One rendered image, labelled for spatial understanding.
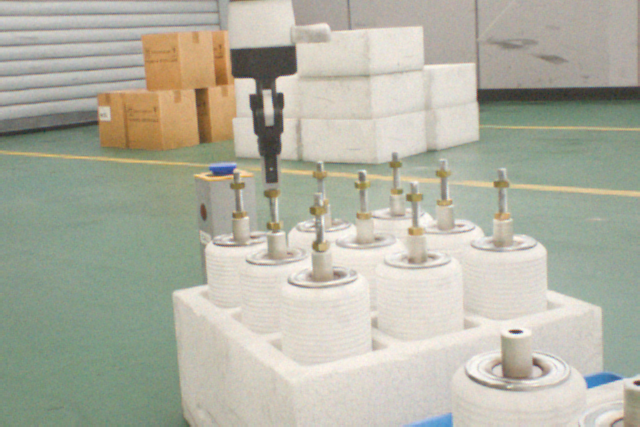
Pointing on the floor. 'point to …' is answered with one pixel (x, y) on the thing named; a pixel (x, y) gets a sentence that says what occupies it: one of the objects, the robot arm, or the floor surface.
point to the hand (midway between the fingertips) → (270, 170)
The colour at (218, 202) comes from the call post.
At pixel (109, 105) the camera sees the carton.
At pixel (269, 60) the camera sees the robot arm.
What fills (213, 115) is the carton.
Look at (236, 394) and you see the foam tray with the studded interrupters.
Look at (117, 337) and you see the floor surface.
